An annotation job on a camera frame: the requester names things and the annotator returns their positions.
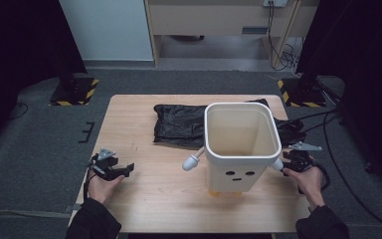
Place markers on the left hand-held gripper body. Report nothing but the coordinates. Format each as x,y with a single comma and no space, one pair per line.
104,162

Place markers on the person's left hand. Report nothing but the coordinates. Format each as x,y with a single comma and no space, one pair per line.
102,190

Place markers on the black plastic garbage bag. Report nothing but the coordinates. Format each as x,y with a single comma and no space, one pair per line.
179,126

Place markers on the white trash bin with face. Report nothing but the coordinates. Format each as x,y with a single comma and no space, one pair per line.
238,179

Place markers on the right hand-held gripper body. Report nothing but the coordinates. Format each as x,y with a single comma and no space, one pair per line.
298,161

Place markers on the striped black stand base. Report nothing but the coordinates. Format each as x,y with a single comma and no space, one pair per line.
74,93
301,94

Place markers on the person's right hand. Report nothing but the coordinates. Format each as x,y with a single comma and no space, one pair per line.
310,186

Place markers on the grey wall socket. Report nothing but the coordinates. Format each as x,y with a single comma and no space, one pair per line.
275,2

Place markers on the black curtain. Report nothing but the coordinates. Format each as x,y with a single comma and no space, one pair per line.
20,40
361,40

